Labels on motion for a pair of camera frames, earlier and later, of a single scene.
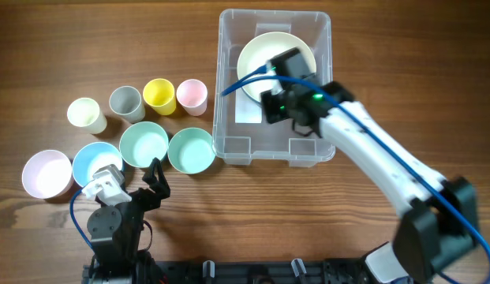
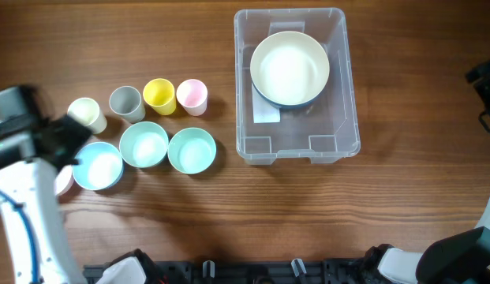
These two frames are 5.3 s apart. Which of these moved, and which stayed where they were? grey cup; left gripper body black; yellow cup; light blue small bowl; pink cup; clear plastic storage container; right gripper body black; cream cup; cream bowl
Moved: left gripper body black; cream bowl; clear plastic storage container; right gripper body black
Stayed: cream cup; yellow cup; light blue small bowl; grey cup; pink cup
